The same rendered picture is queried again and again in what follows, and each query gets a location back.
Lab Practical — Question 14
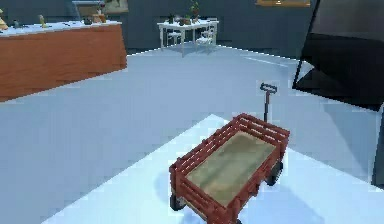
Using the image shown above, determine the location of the green house plant in pot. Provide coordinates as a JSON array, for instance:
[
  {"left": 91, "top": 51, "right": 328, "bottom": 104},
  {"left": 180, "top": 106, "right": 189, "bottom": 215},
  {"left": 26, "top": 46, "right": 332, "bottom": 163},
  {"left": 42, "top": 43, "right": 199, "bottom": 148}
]
[{"left": 189, "top": 0, "right": 201, "bottom": 23}]

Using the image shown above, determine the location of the yellow green bottle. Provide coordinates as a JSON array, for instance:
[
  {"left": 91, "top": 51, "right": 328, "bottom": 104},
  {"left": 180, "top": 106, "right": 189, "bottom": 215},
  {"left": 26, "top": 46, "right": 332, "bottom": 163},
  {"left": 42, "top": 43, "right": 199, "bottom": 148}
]
[{"left": 37, "top": 14, "right": 50, "bottom": 29}]

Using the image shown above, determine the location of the red wooden toy wagon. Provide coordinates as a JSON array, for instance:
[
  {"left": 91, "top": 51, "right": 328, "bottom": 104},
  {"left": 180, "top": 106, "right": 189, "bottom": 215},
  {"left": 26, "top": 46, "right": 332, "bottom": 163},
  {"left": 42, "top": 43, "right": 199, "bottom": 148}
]
[{"left": 168, "top": 82, "right": 291, "bottom": 224}]

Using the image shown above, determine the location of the brown box on counter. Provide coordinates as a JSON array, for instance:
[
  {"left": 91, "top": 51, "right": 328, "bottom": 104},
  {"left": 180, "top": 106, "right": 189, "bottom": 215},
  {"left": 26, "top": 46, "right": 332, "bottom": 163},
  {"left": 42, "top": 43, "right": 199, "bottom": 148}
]
[{"left": 92, "top": 9, "right": 108, "bottom": 24}]

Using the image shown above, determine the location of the white dining table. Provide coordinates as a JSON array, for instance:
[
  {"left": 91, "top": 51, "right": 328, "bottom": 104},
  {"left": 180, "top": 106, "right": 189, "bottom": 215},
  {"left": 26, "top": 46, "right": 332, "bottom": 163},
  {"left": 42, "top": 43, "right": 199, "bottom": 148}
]
[{"left": 157, "top": 19, "right": 220, "bottom": 51}]

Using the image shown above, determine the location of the white chair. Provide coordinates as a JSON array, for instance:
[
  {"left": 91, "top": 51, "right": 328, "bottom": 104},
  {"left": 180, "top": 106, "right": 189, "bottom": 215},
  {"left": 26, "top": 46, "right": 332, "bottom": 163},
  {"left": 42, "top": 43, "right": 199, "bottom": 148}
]
[
  {"left": 165, "top": 29, "right": 183, "bottom": 47},
  {"left": 195, "top": 25, "right": 216, "bottom": 48}
]

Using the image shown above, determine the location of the brown wooden counter white top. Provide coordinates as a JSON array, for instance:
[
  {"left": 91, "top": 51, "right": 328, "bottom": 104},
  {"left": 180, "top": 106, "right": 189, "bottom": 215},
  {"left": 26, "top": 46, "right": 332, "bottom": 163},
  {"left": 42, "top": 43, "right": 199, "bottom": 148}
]
[{"left": 0, "top": 20, "right": 128, "bottom": 103}]

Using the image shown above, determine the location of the yellow framed wall picture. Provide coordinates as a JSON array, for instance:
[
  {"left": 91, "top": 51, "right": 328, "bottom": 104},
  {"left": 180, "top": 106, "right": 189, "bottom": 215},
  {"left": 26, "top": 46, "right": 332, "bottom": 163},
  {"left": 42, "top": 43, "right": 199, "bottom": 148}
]
[{"left": 255, "top": 0, "right": 312, "bottom": 8}]

